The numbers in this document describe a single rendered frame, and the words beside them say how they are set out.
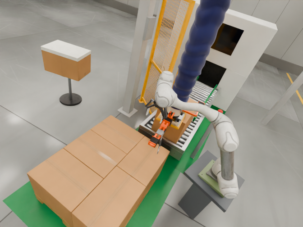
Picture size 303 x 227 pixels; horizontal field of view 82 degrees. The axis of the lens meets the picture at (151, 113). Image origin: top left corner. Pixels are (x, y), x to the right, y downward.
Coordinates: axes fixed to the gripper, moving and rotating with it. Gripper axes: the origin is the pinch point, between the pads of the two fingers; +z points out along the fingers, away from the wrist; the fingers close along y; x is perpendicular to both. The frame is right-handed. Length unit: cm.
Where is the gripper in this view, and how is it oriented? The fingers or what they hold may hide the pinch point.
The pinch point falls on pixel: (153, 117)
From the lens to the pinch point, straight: 143.7
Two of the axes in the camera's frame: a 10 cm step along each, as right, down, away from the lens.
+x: -5.0, 4.6, -7.4
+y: -8.4, -4.7, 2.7
